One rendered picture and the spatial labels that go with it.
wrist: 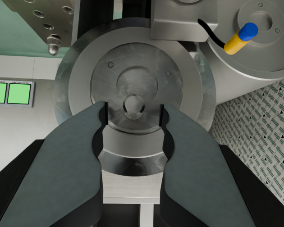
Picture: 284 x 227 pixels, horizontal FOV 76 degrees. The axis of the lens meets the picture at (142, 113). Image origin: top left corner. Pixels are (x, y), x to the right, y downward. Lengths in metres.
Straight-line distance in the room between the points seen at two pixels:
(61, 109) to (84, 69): 0.04
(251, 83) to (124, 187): 0.39
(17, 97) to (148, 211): 0.45
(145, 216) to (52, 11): 0.52
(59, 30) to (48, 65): 2.78
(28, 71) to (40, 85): 2.85
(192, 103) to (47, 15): 0.41
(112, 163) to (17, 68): 3.38
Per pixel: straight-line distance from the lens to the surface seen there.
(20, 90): 0.57
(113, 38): 0.17
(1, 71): 3.62
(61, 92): 0.18
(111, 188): 0.50
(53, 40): 0.57
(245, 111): 0.34
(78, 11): 0.21
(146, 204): 0.52
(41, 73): 3.31
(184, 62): 0.17
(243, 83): 0.21
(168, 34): 0.17
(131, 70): 0.15
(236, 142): 0.35
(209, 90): 0.18
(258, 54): 0.22
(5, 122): 0.59
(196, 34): 0.17
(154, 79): 0.15
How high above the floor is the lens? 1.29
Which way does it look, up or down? 8 degrees down
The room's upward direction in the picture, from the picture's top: 178 degrees counter-clockwise
